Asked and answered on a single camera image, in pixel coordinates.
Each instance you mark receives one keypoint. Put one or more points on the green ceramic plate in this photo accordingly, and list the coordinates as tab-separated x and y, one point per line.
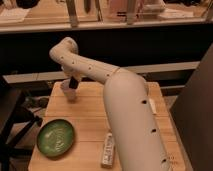
55	138

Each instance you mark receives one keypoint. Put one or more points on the white squeeze tube bottle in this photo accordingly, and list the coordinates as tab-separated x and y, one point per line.
108	152

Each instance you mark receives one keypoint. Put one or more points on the white eraser block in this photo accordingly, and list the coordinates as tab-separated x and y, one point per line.
153	106

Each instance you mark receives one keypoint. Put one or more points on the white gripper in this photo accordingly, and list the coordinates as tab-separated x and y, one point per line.
76	77

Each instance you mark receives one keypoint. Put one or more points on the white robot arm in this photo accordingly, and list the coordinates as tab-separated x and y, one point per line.
130	116

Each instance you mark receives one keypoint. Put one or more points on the black chair left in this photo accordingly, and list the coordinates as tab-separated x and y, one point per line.
12	112

